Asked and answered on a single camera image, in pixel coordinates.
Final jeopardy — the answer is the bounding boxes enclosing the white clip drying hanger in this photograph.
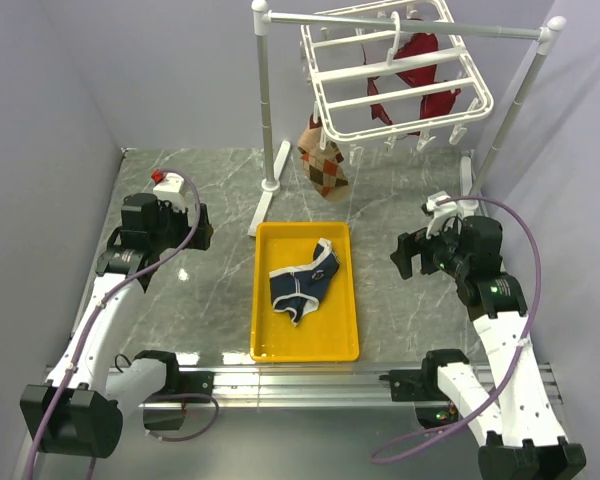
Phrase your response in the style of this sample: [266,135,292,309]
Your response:
[300,24,494,150]

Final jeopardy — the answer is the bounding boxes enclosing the red bra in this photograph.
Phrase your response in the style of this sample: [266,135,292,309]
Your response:
[370,33,461,125]

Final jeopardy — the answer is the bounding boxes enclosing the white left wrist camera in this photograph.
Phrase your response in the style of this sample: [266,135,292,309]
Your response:
[151,170,186,212]

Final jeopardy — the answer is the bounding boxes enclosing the argyle patterned sock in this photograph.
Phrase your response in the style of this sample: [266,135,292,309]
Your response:
[297,115,349,202]

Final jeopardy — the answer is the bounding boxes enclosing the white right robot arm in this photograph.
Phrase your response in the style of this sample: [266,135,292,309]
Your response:
[390,216,586,479]

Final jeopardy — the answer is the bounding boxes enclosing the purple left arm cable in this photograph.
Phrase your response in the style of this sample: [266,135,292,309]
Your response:
[23,172,221,480]

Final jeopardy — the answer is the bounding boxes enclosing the white clothes rack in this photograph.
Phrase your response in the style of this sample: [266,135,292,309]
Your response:
[248,1,566,236]

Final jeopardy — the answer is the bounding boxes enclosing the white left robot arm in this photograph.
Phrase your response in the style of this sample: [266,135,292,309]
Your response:
[20,193,213,458]

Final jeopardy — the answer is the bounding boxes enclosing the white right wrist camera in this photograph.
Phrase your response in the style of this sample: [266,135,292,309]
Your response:
[424,191,463,239]

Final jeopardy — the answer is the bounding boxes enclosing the navy blue underwear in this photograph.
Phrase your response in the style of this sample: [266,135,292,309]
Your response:
[269,238,340,326]

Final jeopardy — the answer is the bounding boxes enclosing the yellow plastic tray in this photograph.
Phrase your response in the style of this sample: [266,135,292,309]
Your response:
[250,222,360,363]

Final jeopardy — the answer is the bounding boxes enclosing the aluminium mounting rail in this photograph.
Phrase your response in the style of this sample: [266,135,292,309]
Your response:
[44,362,565,412]

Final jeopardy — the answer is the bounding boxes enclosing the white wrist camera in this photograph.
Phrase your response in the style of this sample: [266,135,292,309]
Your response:
[151,170,186,212]
[424,191,463,239]

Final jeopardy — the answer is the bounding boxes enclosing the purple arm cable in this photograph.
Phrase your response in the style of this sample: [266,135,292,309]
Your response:
[369,195,541,464]
[23,172,221,480]

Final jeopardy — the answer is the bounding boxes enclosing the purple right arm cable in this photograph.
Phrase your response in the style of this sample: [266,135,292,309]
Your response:
[369,195,541,464]

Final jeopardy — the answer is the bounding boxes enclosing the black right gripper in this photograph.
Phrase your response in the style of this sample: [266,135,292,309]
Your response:
[390,217,471,279]

